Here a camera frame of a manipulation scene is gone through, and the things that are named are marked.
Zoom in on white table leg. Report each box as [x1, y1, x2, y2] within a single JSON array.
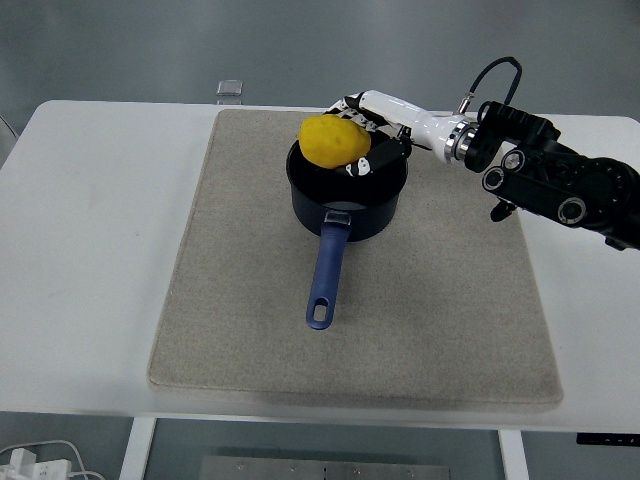
[[498, 429, 530, 480], [118, 416, 159, 480]]

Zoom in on black table control panel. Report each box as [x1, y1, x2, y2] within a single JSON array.
[[576, 432, 640, 447]]

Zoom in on yellow potato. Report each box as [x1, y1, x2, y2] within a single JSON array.
[[298, 114, 372, 169]]

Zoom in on beige fabric mat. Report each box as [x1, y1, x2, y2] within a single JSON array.
[[147, 108, 565, 414]]

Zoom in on blue pot with handle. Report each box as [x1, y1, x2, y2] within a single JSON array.
[[285, 123, 410, 332]]

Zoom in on grey metal plate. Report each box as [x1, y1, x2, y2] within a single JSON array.
[[199, 454, 454, 480]]

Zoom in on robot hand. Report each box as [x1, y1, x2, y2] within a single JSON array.
[[327, 89, 467, 179]]

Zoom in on white cable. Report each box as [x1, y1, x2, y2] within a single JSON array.
[[0, 439, 104, 480]]

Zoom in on white power adapter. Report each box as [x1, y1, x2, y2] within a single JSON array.
[[0, 448, 74, 480]]

